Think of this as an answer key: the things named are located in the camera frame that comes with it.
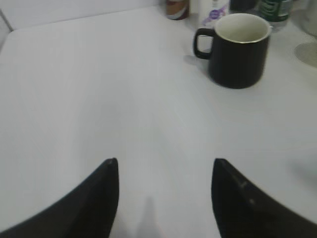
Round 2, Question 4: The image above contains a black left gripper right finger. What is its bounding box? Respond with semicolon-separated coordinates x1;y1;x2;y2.
211;158;317;238

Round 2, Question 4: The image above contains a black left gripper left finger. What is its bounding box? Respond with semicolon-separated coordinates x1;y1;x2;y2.
0;158;119;238

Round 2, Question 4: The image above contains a black mug with white interior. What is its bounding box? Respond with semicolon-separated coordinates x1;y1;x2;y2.
193;13;271;89

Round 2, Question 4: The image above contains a dark grey mug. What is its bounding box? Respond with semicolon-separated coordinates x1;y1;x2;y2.
229;0;259;13

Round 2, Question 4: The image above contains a yellow paper cup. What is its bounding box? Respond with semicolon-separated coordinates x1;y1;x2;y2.
294;42;317;68

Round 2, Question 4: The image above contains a clear water bottle green label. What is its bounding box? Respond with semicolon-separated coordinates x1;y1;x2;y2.
259;0;293;32

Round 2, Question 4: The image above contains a brown coffee drink bottle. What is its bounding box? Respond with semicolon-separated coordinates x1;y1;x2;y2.
166;0;190;20

